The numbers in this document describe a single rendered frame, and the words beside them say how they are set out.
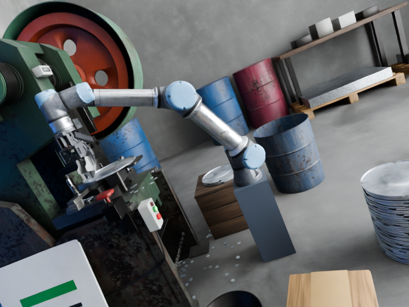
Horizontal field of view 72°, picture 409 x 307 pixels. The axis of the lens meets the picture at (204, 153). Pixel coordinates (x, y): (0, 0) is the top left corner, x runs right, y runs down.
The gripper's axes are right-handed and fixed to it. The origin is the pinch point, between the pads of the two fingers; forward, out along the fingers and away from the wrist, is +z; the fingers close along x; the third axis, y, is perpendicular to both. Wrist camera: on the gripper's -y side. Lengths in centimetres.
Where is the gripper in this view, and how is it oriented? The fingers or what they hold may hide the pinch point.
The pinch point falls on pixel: (92, 173)
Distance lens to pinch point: 122.9
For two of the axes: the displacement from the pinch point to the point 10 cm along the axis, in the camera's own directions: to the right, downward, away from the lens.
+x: 9.2, -3.6, -1.7
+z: 3.9, 8.9, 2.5
